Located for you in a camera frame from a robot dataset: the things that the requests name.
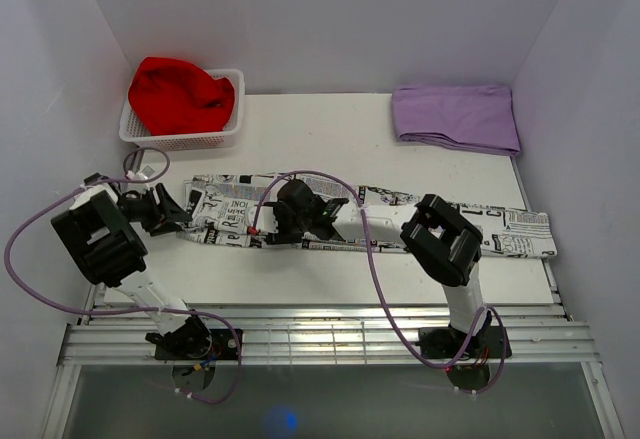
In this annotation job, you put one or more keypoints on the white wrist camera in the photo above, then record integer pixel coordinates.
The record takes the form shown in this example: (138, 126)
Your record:
(261, 221)
(143, 175)

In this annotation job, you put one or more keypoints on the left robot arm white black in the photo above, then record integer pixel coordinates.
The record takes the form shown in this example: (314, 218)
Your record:
(97, 231)

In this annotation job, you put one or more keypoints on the folded purple trousers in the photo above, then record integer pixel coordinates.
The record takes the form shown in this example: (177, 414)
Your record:
(467, 118)

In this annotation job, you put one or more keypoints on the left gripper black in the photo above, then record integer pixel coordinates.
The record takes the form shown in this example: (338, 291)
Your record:
(169, 205)

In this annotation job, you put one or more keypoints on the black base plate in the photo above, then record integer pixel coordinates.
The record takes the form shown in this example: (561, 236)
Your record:
(224, 347)
(445, 342)

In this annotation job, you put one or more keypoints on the red trousers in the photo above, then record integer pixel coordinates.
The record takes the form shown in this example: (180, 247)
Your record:
(175, 97)

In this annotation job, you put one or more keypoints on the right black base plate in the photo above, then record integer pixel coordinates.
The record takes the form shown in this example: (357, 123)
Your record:
(445, 342)

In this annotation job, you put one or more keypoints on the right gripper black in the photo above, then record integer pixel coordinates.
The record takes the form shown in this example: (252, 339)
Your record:
(282, 236)

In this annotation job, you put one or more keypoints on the white plastic basket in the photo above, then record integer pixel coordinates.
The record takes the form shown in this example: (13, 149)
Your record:
(131, 130)

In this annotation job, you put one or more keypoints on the newspaper print trousers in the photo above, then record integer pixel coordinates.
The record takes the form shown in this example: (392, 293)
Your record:
(223, 207)

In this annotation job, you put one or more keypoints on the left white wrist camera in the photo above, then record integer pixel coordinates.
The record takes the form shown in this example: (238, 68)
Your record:
(143, 175)

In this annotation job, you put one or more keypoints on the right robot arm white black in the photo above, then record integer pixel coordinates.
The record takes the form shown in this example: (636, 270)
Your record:
(445, 245)

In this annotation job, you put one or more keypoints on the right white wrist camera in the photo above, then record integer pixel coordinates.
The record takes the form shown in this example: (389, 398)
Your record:
(261, 221)

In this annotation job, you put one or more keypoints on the aluminium rail frame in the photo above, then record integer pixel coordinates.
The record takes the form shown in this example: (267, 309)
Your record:
(315, 308)

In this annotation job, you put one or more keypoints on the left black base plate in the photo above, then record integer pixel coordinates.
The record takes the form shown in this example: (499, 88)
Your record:
(224, 347)

